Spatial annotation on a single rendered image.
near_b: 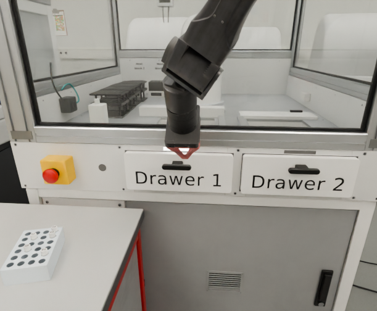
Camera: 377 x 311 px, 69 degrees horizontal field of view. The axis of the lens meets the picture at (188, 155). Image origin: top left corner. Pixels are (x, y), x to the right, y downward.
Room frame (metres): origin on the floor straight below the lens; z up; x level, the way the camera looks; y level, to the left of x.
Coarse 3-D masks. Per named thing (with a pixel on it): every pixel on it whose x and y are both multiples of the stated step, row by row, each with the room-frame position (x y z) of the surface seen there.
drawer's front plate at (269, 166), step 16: (256, 160) 0.65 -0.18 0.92; (272, 160) 0.64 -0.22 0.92; (288, 160) 0.64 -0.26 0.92; (304, 160) 0.64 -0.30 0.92; (320, 160) 0.63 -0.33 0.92; (336, 160) 0.63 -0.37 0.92; (352, 160) 0.63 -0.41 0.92; (272, 176) 0.64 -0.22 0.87; (288, 176) 0.64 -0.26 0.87; (304, 176) 0.64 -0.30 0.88; (320, 176) 0.63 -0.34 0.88; (336, 176) 0.63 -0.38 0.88; (352, 176) 0.63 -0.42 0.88; (256, 192) 0.65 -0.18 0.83; (272, 192) 0.64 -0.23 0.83; (288, 192) 0.64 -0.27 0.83; (304, 192) 0.64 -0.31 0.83; (320, 192) 0.63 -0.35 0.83; (336, 192) 0.63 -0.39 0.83; (352, 192) 0.63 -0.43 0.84
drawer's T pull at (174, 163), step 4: (164, 164) 0.63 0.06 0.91; (168, 164) 0.63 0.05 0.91; (172, 164) 0.63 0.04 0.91; (176, 164) 0.63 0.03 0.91; (180, 164) 0.63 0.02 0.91; (184, 164) 0.63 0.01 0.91; (188, 164) 0.63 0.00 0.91; (164, 168) 0.63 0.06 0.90; (168, 168) 0.63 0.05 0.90; (172, 168) 0.63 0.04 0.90; (176, 168) 0.63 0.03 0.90; (180, 168) 0.63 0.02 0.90; (184, 168) 0.62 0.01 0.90; (188, 168) 0.62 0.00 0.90
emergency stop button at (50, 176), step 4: (44, 172) 0.63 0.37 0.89; (48, 172) 0.63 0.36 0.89; (52, 172) 0.63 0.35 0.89; (56, 172) 0.64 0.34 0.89; (44, 176) 0.63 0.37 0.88; (48, 176) 0.63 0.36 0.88; (52, 176) 0.63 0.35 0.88; (56, 176) 0.64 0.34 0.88; (44, 180) 0.63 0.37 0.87; (48, 180) 0.63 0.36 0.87; (52, 180) 0.63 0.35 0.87; (56, 180) 0.64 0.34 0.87
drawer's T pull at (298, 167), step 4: (296, 164) 0.64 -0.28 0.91; (292, 168) 0.61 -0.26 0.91; (296, 168) 0.61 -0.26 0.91; (300, 168) 0.61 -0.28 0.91; (304, 168) 0.61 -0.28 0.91; (308, 168) 0.61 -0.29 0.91; (312, 168) 0.61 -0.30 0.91; (316, 168) 0.61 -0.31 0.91; (292, 172) 0.60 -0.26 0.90; (296, 172) 0.60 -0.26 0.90; (300, 172) 0.60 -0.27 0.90; (304, 172) 0.60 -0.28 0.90; (308, 172) 0.60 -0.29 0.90; (312, 172) 0.60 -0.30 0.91; (316, 172) 0.60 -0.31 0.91
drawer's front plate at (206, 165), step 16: (128, 160) 0.67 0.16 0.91; (144, 160) 0.67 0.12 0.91; (160, 160) 0.67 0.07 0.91; (176, 160) 0.66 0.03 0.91; (192, 160) 0.66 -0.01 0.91; (208, 160) 0.66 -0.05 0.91; (224, 160) 0.65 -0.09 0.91; (128, 176) 0.67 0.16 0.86; (144, 176) 0.67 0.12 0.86; (160, 176) 0.67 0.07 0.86; (208, 176) 0.66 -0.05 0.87; (224, 176) 0.65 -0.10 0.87; (208, 192) 0.66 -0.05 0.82; (224, 192) 0.65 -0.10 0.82
